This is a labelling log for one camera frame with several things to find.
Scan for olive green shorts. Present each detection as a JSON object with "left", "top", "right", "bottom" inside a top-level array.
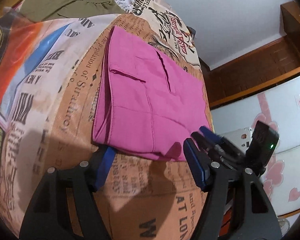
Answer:
[{"left": 20, "top": 0, "right": 125, "bottom": 23}]

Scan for pink pants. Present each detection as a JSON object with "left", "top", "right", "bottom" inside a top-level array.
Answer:
[{"left": 92, "top": 26, "right": 209, "bottom": 161}]

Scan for newspaper print bed cover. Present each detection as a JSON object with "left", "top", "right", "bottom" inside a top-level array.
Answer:
[{"left": 0, "top": 0, "right": 206, "bottom": 239}]

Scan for white laptop with stickers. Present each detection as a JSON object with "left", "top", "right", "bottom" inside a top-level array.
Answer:
[{"left": 221, "top": 127, "right": 254, "bottom": 153}]

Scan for wooden overhead cabinet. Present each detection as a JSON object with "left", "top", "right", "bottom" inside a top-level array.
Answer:
[{"left": 280, "top": 1, "right": 300, "bottom": 54}]

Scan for brown wooden door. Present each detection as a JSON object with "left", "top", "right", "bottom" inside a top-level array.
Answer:
[{"left": 204, "top": 36, "right": 300, "bottom": 109}]

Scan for white wardrobe sliding door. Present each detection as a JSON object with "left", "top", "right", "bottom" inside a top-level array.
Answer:
[{"left": 211, "top": 71, "right": 300, "bottom": 217}]

